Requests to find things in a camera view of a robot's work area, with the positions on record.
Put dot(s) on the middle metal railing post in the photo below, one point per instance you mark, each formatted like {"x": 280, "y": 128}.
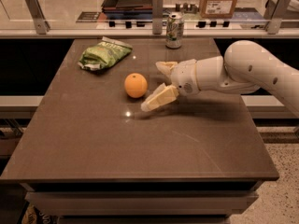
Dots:
{"x": 157, "y": 17}

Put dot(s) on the green chip bag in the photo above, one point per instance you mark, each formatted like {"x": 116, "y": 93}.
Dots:
{"x": 104, "y": 55}

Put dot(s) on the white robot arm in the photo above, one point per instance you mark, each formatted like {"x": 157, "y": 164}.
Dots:
{"x": 245, "y": 67}

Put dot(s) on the snack bag under table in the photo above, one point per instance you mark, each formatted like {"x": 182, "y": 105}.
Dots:
{"x": 33, "y": 216}

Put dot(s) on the metal railing post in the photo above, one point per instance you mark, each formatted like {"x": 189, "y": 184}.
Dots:
{"x": 157, "y": 17}
{"x": 39, "y": 20}
{"x": 274, "y": 12}

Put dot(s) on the left metal railing post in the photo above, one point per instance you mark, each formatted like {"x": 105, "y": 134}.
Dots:
{"x": 39, "y": 20}

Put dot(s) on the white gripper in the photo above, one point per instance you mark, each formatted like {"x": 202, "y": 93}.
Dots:
{"x": 184, "y": 76}

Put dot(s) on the orange fruit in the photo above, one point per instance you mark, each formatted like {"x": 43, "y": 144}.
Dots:
{"x": 135, "y": 85}

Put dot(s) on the cardboard box with label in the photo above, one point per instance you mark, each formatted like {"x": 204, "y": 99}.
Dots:
{"x": 217, "y": 9}

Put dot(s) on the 7up soda can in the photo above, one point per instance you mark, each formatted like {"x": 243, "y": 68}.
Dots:
{"x": 174, "y": 30}

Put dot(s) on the right metal railing post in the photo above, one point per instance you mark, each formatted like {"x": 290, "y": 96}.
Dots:
{"x": 274, "y": 12}

